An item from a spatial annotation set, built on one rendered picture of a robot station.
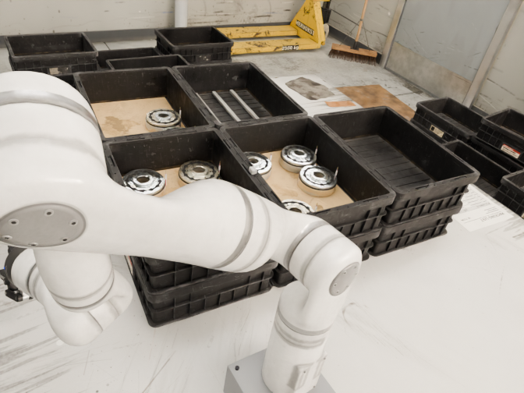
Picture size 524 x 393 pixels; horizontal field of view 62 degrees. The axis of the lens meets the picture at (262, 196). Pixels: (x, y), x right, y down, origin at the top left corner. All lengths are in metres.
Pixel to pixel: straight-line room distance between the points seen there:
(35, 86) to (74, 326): 0.33
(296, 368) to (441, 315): 0.53
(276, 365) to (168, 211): 0.47
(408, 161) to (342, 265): 0.88
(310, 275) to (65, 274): 0.31
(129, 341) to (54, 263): 0.54
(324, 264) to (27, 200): 0.40
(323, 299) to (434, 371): 0.50
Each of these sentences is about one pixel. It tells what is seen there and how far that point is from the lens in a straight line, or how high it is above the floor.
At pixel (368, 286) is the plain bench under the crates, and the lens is 1.16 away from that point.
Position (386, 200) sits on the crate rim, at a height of 0.93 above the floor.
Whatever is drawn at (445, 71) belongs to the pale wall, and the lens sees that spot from 4.25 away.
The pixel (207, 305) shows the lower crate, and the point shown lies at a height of 0.72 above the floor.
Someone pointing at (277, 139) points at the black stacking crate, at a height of 0.87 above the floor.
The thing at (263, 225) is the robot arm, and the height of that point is 1.22.
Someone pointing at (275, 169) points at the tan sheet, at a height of 0.83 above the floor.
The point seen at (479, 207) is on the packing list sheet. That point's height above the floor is 0.70.
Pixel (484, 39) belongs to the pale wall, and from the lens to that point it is 4.05.
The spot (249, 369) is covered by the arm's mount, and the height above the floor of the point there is 0.79.
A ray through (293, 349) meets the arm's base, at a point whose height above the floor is 0.92.
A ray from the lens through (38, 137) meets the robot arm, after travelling 0.30.
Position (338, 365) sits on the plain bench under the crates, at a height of 0.70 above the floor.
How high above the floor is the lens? 1.52
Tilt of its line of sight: 38 degrees down
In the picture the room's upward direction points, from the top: 10 degrees clockwise
